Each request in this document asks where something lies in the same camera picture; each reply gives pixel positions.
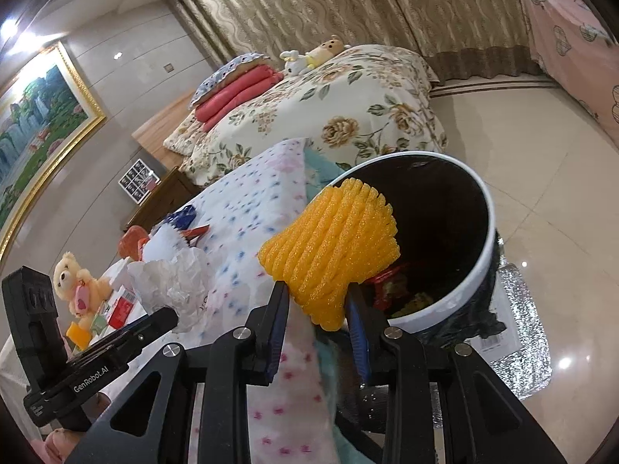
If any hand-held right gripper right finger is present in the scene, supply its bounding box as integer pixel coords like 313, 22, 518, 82
344, 283, 566, 464

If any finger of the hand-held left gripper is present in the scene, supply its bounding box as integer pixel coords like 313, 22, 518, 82
111, 306, 181, 346

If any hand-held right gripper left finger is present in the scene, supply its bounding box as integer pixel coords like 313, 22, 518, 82
63, 280, 292, 464

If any white plastic bag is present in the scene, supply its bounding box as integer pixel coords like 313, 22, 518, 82
127, 246, 211, 333

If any white blue wrapper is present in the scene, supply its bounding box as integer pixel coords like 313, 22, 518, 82
141, 226, 195, 263

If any orange wrapper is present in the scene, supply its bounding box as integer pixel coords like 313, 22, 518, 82
181, 223, 210, 247
117, 225, 156, 259

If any yellow foam fruit net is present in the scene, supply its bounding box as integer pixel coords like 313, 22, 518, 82
258, 178, 400, 333

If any white bin with black liner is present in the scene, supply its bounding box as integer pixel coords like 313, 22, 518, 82
309, 151, 506, 349

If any person's left hand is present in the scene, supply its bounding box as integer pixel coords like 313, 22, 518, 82
44, 393, 111, 464

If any red box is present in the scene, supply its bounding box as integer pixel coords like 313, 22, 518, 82
109, 297, 137, 329

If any yellow block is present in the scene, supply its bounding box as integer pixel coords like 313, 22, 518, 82
65, 321, 92, 349

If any cream teddy bear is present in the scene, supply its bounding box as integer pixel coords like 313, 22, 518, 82
52, 251, 113, 332

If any red snack wrapper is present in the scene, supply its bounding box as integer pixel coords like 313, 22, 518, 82
363, 263, 412, 312

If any green packet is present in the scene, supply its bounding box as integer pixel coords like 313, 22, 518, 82
389, 290, 438, 317

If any white dotted blanket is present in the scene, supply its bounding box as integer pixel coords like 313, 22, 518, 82
0, 138, 339, 464

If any wooden nightstand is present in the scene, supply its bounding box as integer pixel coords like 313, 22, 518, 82
123, 167, 201, 235

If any silver foil bag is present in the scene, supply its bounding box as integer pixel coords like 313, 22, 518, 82
455, 246, 553, 397

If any wooden headboard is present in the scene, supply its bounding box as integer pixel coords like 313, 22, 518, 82
132, 91, 201, 167

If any gold framed landscape painting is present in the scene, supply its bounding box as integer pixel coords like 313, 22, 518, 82
0, 41, 107, 262

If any bed with floral cover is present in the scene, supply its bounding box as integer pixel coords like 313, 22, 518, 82
162, 44, 448, 189

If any red folded blanket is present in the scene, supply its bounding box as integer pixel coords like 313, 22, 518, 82
195, 65, 286, 132

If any blue dotted pillow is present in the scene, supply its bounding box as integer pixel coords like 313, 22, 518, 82
188, 52, 269, 107

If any white rabbit plush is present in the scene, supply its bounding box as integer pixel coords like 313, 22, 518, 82
279, 49, 315, 77

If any yellow bear plush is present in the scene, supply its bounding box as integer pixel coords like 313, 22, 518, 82
302, 35, 353, 69

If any ceiling light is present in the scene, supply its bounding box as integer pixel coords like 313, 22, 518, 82
0, 14, 25, 42

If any beige patterned curtain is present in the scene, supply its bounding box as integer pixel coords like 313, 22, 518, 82
167, 0, 576, 83

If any pink heart print cloth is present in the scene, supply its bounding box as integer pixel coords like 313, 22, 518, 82
518, 0, 619, 150

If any white photo grid frame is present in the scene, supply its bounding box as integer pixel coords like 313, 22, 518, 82
118, 159, 160, 204

